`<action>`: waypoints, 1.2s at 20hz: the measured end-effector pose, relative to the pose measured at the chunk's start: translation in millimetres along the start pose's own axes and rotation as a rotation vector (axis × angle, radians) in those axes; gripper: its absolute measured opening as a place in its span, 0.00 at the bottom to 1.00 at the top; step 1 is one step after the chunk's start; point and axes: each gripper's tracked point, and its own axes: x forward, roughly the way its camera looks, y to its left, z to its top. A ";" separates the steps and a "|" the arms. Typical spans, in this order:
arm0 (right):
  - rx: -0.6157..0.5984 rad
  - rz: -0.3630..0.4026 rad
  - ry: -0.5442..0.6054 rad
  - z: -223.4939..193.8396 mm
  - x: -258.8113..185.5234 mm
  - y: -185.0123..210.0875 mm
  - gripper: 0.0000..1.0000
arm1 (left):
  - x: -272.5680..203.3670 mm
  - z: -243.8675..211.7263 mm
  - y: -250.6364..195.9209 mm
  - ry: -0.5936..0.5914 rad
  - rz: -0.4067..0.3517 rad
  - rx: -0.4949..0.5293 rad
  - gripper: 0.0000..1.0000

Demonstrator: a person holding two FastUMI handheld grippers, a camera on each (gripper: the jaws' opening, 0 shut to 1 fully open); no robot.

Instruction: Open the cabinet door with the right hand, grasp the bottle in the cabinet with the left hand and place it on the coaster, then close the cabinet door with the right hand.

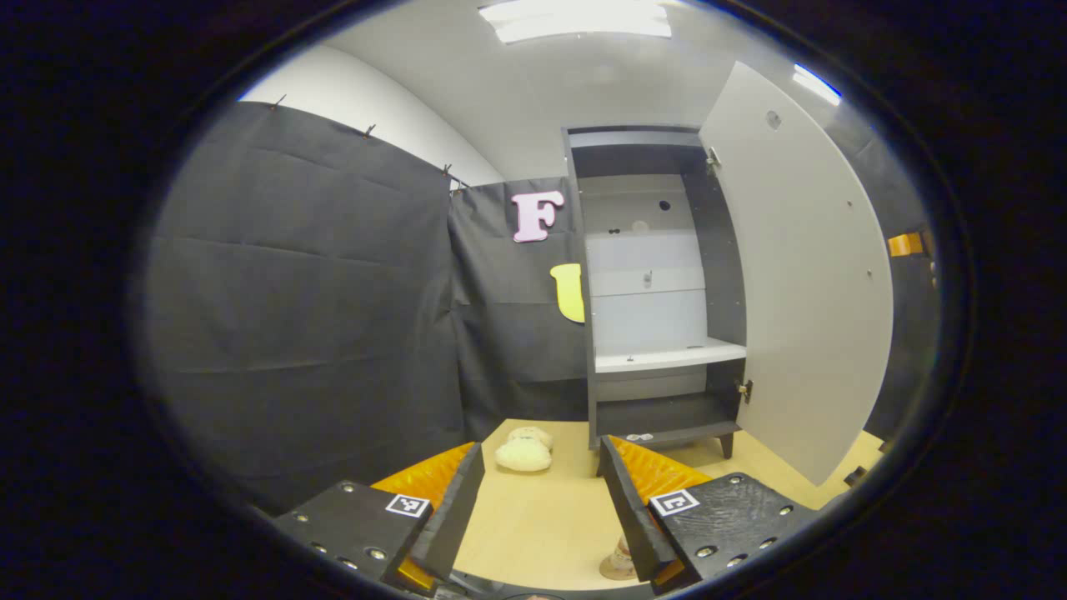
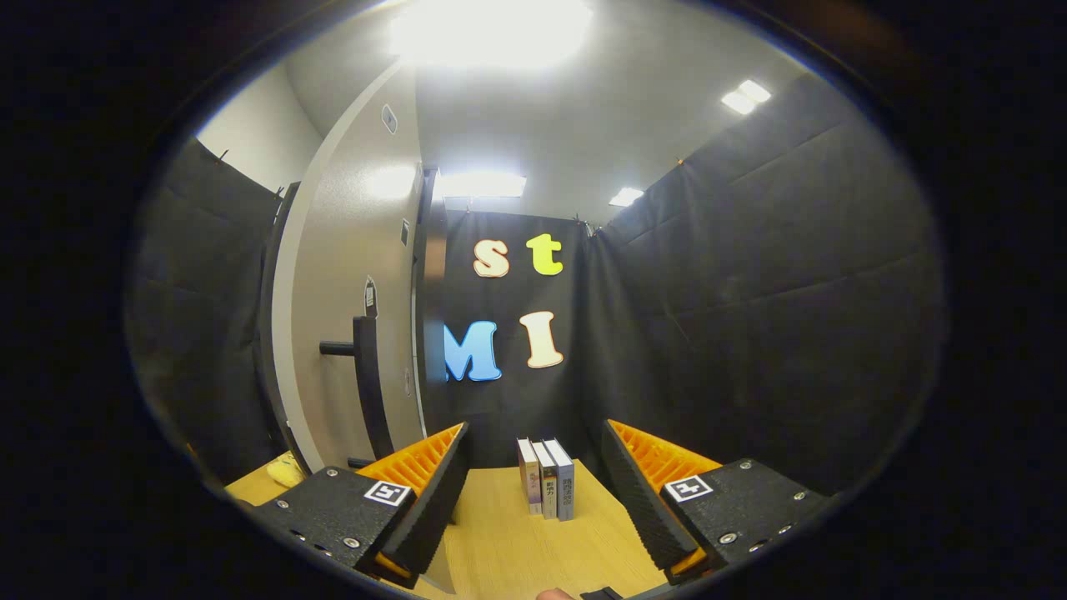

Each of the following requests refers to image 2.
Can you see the black backdrop cloth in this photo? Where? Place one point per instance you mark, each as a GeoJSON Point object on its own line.
{"type": "Point", "coordinates": [750, 292]}

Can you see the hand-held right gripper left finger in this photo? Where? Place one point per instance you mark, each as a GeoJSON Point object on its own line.
{"type": "Point", "coordinates": [438, 500]}

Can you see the pale blue book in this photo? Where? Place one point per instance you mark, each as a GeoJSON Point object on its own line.
{"type": "Point", "coordinates": [565, 483]}

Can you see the cream plush toy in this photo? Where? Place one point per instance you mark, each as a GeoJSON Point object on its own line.
{"type": "Point", "coordinates": [286, 471]}

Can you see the white book dark spine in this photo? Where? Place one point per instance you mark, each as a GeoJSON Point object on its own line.
{"type": "Point", "coordinates": [547, 483]}

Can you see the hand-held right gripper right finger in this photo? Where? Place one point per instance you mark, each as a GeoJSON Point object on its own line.
{"type": "Point", "coordinates": [638, 500]}

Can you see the large ceiling light panel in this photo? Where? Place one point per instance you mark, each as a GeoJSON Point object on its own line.
{"type": "Point", "coordinates": [492, 29]}

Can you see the white cabinet door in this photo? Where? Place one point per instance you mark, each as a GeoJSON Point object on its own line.
{"type": "Point", "coordinates": [350, 233]}

